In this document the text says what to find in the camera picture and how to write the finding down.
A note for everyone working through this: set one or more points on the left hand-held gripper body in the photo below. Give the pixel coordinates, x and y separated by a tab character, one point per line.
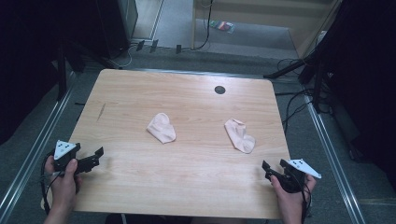
63	152

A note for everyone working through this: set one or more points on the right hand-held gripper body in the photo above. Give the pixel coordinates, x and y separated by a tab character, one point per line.
295	179

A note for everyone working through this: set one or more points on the pink sock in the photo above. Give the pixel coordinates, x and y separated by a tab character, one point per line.
162	128
240	137

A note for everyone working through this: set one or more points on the person's right hand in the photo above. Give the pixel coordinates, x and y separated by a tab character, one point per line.
292	202

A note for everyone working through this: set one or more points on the person's left hand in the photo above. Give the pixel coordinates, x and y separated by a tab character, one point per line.
63	189

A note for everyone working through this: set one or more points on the black metal stand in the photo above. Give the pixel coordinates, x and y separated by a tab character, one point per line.
62	74
317	84

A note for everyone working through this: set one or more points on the black curtain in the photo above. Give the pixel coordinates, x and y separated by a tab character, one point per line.
28	62
367	77

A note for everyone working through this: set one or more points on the small black block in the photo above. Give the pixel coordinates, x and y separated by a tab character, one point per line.
154	45
178	49
140	45

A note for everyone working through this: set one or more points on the black cabinet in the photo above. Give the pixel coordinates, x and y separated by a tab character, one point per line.
115	25

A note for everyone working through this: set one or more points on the colourful packet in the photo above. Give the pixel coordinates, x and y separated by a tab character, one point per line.
222	26

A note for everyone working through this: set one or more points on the metal floor rail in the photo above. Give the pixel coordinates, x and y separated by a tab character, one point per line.
336	161
34	149

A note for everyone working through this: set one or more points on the light wooden frame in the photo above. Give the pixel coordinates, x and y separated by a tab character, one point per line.
194	28

